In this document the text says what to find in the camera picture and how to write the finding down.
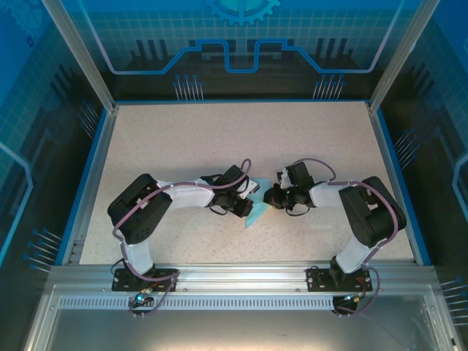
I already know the light blue cloth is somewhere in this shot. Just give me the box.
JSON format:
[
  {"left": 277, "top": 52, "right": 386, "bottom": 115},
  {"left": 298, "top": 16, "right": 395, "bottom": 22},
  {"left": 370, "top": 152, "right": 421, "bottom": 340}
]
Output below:
[{"left": 244, "top": 176, "right": 273, "bottom": 230}]

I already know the sheet metal tray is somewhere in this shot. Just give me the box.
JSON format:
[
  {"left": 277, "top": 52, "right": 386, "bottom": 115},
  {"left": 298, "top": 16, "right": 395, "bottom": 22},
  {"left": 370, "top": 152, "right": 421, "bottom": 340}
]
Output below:
[{"left": 21, "top": 284, "right": 468, "bottom": 351}]

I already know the blue edge strip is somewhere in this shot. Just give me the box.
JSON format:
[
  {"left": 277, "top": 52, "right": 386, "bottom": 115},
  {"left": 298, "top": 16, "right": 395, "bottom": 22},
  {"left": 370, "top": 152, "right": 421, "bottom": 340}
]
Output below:
[{"left": 113, "top": 97, "right": 371, "bottom": 107}]

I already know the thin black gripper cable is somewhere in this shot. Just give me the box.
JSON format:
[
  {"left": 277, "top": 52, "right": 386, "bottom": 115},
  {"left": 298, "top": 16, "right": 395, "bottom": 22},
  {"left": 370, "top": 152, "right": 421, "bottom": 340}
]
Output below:
[
  {"left": 284, "top": 203, "right": 312, "bottom": 218},
  {"left": 208, "top": 203, "right": 231, "bottom": 218}
]

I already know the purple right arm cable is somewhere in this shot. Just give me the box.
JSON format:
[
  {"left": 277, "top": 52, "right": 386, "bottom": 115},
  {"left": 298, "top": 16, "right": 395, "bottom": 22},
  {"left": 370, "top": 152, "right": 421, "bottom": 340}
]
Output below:
[{"left": 290, "top": 156, "right": 399, "bottom": 317}]

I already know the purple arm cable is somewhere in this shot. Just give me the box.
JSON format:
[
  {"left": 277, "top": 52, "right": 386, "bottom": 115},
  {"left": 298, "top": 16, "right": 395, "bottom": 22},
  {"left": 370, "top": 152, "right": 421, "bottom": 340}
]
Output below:
[
  {"left": 113, "top": 158, "right": 254, "bottom": 319},
  {"left": 290, "top": 156, "right": 399, "bottom": 317}
]

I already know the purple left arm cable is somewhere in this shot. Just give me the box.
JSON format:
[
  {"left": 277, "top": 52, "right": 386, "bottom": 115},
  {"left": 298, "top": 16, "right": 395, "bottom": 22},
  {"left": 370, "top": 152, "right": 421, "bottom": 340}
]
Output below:
[{"left": 113, "top": 158, "right": 254, "bottom": 319}]

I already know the long aluminium mounting rail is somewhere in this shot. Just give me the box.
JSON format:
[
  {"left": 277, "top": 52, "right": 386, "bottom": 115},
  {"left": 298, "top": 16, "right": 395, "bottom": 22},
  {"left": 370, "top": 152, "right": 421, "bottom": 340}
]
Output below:
[{"left": 49, "top": 261, "right": 437, "bottom": 293}]

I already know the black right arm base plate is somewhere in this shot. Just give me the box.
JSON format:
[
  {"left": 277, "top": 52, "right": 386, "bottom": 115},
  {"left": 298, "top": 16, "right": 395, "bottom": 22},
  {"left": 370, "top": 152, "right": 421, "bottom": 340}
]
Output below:
[{"left": 306, "top": 266, "right": 374, "bottom": 293}]

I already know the slotted white cable duct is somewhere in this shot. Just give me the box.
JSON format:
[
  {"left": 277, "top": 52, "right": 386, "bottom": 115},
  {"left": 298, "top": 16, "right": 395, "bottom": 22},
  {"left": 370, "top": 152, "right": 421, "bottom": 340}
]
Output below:
[{"left": 57, "top": 296, "right": 442, "bottom": 312}]

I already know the blue side rail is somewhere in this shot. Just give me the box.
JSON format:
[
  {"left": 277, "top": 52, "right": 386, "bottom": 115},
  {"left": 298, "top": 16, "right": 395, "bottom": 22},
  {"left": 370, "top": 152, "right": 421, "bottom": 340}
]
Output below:
[{"left": 367, "top": 102, "right": 433, "bottom": 266}]

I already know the aluminium side rail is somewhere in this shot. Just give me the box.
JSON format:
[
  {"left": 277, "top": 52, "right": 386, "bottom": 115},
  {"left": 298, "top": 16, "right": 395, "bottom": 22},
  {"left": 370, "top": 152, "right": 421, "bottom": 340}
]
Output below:
[{"left": 61, "top": 105, "right": 121, "bottom": 267}]

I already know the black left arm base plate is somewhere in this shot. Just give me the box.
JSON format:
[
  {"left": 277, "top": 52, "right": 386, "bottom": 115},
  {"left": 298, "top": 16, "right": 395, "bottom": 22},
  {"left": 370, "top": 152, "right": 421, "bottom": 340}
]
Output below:
[{"left": 111, "top": 268, "right": 181, "bottom": 293}]

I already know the aluminium frame post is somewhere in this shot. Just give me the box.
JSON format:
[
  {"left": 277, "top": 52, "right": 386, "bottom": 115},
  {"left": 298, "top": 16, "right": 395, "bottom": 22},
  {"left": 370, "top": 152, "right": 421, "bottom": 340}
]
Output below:
[
  {"left": 366, "top": 0, "right": 432, "bottom": 113},
  {"left": 39, "top": 0, "right": 121, "bottom": 113}
]

